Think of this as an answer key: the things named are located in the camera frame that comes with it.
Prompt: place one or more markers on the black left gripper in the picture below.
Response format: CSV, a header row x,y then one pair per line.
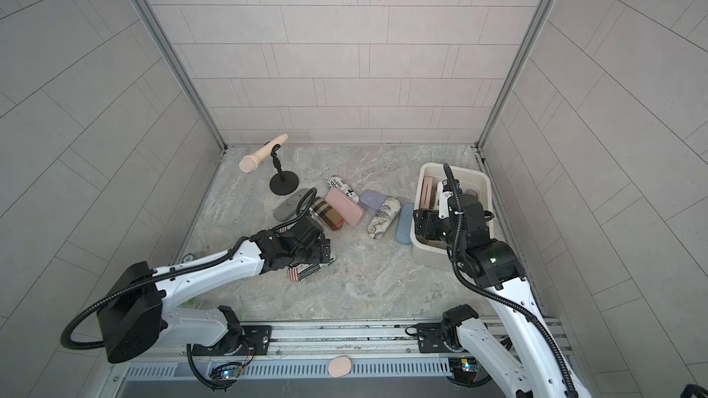
x,y
319,256

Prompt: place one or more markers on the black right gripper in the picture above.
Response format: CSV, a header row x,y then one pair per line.
x,y
427,217

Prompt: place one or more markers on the brown plaid glasses case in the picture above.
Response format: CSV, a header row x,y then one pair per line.
x,y
326,214

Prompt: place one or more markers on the cream plastic storage box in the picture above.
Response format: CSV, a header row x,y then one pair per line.
x,y
434,253

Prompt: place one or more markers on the pink glasses case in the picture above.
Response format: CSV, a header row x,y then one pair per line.
x,y
350,211
427,193

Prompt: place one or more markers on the map print glasses case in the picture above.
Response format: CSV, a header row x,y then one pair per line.
x,y
384,218

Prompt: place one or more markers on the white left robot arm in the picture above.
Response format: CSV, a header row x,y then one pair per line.
x,y
145,308

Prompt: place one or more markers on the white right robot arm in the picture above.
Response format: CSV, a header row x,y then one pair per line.
x,y
534,366

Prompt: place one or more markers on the black microphone stand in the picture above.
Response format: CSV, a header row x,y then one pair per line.
x,y
283,182

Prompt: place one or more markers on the beige microphone head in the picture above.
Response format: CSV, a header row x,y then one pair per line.
x,y
251,162

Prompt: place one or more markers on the pink oval eraser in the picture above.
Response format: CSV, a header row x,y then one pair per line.
x,y
339,367

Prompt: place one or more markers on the right circuit board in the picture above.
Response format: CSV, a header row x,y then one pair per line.
x,y
464,370

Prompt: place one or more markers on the circuit board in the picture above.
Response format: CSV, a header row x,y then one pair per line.
x,y
226,372
464,370

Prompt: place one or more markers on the left circuit board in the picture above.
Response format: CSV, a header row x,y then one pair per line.
x,y
226,372

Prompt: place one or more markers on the aluminium rail frame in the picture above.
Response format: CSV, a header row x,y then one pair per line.
x,y
343,337

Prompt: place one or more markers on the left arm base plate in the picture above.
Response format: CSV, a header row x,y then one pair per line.
x,y
249,340

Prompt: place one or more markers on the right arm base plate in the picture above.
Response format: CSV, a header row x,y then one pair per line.
x,y
434,337

